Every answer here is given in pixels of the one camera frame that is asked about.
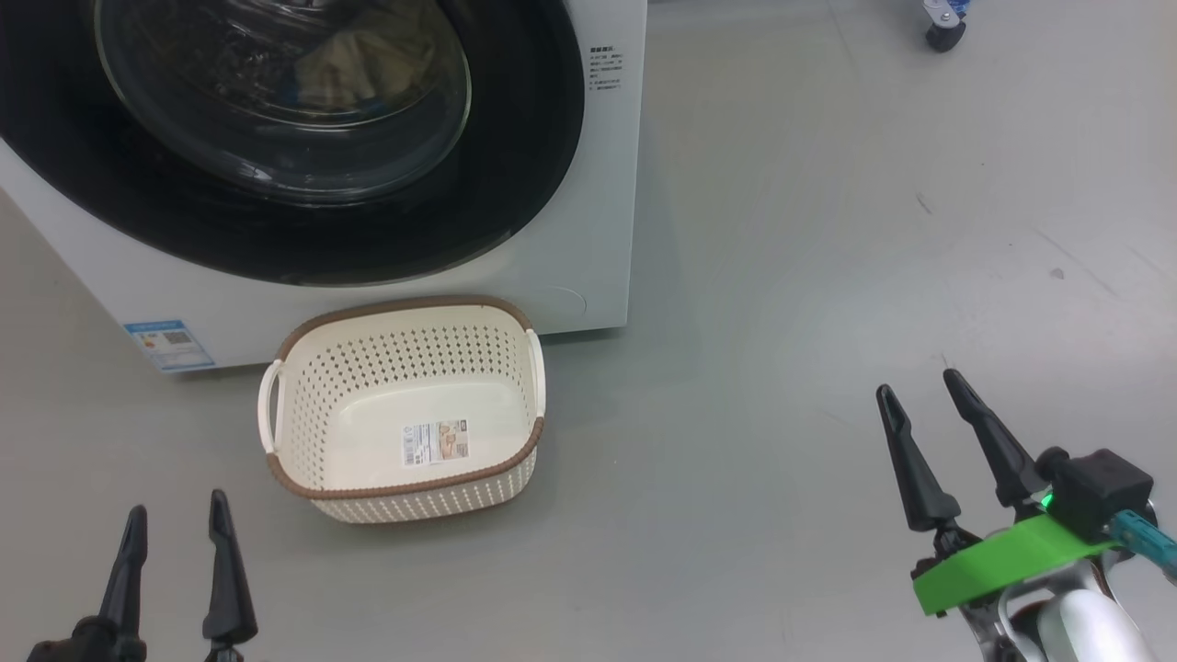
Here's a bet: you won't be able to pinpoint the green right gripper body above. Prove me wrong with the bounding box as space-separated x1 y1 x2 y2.
912 513 1127 617

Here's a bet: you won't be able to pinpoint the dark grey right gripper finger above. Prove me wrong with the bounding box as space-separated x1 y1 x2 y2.
943 369 1049 508
875 384 962 534

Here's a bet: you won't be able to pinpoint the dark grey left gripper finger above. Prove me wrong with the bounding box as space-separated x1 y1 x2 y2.
202 489 258 643
97 505 148 637

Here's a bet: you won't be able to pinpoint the black round washing machine door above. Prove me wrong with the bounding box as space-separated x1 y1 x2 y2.
0 0 586 287

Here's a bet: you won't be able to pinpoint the cream and blue clothes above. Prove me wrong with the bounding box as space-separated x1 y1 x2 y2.
294 28 442 111

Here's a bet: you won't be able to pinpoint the white basket product sticker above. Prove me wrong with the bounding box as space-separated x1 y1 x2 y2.
401 420 470 467

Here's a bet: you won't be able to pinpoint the cream perforated laundry basket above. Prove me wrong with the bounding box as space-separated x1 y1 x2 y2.
257 295 547 525

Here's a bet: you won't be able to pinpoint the white washing machine body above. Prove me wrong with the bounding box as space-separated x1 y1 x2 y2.
0 0 647 373

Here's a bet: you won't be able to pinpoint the blue energy label sticker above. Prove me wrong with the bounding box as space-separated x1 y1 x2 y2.
124 319 217 372

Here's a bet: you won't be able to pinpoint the black cart caster wheel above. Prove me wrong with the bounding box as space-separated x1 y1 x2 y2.
924 0 966 53

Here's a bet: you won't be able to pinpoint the printed instruction text label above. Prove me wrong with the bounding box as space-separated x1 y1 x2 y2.
588 44 626 93

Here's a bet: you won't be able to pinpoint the steel washer drum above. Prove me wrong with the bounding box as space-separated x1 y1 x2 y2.
97 0 470 199

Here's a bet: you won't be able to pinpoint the teal right camera connector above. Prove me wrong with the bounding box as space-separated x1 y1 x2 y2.
1108 510 1177 580

